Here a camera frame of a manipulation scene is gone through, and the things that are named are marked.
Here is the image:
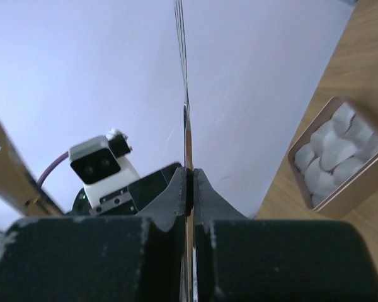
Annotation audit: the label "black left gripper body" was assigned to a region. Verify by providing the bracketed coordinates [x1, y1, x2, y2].
[69, 162, 181, 216]

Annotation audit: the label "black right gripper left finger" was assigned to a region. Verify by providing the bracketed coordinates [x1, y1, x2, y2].
[0, 167, 186, 301]

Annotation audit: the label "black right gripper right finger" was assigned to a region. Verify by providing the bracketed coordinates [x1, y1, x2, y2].
[193, 169, 378, 301]

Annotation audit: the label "metal tongs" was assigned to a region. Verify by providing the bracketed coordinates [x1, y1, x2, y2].
[175, 1, 195, 301]

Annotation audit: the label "gold cookie tin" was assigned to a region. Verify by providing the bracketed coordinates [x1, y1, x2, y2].
[287, 96, 378, 219]

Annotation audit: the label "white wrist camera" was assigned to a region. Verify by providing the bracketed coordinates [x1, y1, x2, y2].
[68, 128, 140, 208]

